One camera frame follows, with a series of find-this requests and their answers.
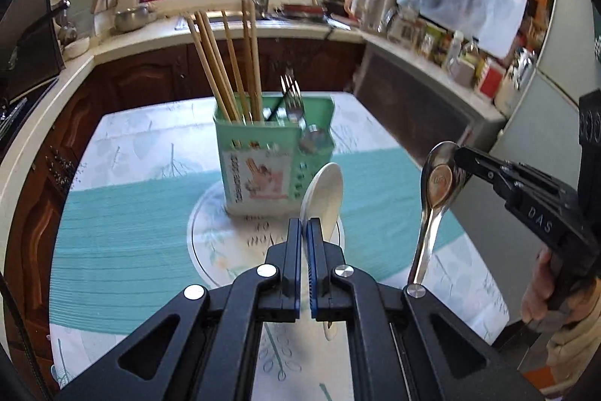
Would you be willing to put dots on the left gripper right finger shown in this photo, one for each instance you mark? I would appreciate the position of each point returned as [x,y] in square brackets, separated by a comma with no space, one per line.
[404,344]

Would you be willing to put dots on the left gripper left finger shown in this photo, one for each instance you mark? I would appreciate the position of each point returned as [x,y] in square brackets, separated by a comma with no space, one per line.
[203,344]

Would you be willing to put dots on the steel soup spoon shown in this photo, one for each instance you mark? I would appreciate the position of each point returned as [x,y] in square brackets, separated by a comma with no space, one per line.
[441,181]

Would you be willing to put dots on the white ceramic spoon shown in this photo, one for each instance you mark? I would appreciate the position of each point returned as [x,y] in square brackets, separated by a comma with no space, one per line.
[322,200]

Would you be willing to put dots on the dark bamboo chopstick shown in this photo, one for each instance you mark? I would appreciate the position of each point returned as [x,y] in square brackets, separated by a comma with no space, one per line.
[248,60]

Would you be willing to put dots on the light bamboo chopstick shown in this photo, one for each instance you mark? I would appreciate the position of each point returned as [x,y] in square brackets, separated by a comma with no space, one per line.
[258,115]

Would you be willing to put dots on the steel fork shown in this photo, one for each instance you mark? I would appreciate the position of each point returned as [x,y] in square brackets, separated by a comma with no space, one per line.
[292,98]

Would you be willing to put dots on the beige bamboo chopstick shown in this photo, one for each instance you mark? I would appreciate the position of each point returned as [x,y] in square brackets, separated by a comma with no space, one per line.
[240,89]

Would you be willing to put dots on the brown bamboo chopstick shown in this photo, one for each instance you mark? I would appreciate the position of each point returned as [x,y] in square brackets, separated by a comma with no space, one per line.
[209,64]

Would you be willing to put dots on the tan bamboo chopstick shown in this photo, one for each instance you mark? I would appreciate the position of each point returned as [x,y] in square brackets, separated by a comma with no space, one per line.
[216,72]

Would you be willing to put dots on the pale bamboo chopstick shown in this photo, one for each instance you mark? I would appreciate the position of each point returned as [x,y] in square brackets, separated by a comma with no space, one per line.
[223,62]

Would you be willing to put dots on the wooden handled steel spoon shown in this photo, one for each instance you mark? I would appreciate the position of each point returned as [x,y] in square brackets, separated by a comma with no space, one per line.
[314,139]

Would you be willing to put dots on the black chopstick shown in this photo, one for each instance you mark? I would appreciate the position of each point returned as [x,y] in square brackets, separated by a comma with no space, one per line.
[276,108]

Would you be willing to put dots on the dark kitchen cabinet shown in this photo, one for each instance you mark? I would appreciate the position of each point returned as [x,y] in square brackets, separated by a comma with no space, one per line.
[45,162]

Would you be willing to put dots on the right hand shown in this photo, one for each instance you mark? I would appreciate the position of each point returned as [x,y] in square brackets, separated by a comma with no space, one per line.
[582,304]

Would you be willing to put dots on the white refrigerator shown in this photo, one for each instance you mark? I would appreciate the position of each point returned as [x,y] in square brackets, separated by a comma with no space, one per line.
[543,133]

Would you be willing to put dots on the floral teal tablecloth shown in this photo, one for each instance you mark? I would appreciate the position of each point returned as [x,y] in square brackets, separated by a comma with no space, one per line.
[145,218]

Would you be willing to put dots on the red label jar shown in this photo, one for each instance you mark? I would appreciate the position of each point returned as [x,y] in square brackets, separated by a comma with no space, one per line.
[490,79]

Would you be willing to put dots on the green tableware holder box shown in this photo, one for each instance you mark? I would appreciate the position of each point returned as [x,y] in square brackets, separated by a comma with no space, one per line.
[264,172]

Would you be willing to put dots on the steel kettle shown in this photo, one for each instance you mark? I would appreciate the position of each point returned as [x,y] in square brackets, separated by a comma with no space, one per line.
[372,15]

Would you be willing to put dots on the steel bowl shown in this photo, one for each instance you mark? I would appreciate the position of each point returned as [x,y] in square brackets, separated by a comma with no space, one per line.
[134,18]

